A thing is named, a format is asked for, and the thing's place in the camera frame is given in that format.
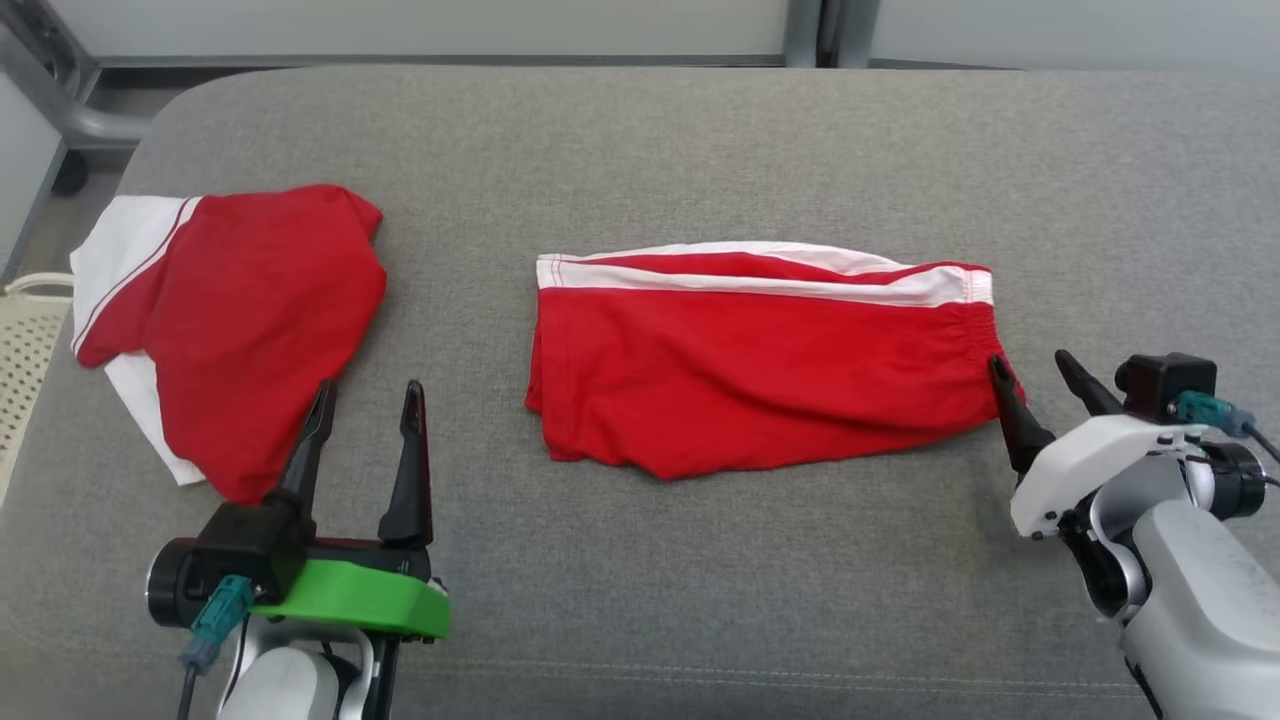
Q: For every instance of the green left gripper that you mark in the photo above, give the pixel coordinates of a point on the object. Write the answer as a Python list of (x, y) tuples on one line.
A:
[(360, 595)]

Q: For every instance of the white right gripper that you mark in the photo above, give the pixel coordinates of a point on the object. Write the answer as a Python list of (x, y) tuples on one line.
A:
[(1075, 460)]

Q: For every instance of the red Bulls 23 jersey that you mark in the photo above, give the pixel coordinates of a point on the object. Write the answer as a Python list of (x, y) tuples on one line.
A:
[(250, 320)]

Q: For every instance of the red shorts with white stripe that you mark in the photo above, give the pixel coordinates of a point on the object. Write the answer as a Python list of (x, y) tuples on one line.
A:
[(760, 370)]

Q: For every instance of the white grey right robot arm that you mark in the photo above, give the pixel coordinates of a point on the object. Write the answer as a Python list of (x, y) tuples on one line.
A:
[(1200, 600)]

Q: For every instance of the grey fabric sofa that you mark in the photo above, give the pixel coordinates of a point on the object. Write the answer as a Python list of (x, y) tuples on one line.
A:
[(640, 580)]

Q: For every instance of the cream perforated laundry basket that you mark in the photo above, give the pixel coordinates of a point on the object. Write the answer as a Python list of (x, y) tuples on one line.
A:
[(25, 360)]

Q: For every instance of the black caster wheel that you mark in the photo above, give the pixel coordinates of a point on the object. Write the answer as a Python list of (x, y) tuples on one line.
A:
[(68, 172)]

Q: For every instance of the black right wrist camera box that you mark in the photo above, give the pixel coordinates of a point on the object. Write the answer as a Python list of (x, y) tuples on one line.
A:
[(1165, 380)]

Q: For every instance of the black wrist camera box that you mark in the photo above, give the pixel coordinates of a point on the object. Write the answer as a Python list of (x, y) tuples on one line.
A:
[(1165, 380), (250, 545)]

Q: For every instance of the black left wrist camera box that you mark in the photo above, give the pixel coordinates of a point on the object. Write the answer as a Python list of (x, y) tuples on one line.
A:
[(250, 545)]

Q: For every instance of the grey partition post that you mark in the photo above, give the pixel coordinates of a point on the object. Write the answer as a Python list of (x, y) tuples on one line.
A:
[(803, 30), (853, 30)]

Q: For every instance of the grey metal frame tube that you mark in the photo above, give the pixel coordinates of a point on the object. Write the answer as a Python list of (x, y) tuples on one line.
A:
[(90, 125)]

